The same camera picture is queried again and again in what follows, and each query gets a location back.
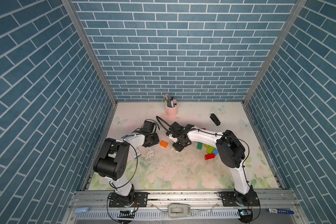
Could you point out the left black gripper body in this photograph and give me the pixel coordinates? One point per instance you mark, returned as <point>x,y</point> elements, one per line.
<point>154,139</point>

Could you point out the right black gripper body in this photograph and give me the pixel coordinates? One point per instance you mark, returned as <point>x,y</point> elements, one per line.
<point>178,145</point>

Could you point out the orange lego brick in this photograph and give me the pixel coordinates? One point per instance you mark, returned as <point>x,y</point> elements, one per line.
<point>164,144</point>

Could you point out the dark green lego brick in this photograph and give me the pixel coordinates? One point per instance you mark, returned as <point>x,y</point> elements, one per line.
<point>199,146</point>

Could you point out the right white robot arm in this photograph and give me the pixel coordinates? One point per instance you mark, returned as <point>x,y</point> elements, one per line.
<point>230,150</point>

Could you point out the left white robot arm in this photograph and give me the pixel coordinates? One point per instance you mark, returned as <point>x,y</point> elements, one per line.
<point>111,161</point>

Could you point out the lime lego brick lower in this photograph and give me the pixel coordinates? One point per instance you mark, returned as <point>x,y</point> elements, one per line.
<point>210,149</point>

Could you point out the red lego brick bottom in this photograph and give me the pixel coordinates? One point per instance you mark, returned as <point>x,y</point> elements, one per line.
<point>209,156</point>

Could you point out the pink pen cup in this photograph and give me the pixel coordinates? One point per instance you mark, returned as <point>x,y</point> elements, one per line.
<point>172,111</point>

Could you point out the white blue small box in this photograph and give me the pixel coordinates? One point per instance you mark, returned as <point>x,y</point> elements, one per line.
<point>134,152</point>

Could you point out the pens in cup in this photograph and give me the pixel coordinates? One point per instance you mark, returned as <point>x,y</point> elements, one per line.
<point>169,100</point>

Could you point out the black stapler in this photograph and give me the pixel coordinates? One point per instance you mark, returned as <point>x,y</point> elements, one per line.
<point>215,119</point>

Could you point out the white handheld device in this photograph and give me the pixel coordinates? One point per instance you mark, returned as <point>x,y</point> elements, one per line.
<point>178,210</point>

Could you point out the blue white marker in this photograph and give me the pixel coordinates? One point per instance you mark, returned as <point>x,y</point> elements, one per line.
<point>280,211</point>

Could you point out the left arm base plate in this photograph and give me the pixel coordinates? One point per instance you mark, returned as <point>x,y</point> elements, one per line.
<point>118,201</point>

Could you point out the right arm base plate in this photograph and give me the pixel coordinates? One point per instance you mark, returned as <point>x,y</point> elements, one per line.
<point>234,198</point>

